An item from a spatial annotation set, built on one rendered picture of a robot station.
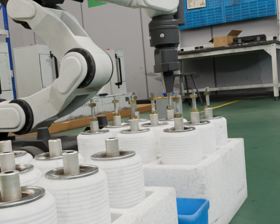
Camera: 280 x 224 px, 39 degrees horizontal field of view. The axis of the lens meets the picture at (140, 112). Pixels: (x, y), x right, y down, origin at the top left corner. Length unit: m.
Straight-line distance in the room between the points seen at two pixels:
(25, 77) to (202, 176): 3.09
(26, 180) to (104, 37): 6.61
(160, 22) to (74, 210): 0.74
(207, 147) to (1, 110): 0.90
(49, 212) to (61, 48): 1.06
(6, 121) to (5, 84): 1.78
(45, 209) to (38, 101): 1.12
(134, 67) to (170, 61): 5.69
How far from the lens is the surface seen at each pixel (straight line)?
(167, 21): 1.16
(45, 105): 1.53
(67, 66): 1.39
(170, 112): 1.18
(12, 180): 0.47
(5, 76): 3.39
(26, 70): 3.79
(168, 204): 0.69
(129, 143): 0.94
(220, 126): 1.12
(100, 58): 1.41
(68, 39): 1.45
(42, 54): 3.73
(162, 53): 1.14
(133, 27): 6.87
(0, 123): 1.64
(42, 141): 1.32
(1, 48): 3.41
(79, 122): 3.85
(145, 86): 6.74
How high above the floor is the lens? 0.37
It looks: 4 degrees down
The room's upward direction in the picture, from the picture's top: 5 degrees counter-clockwise
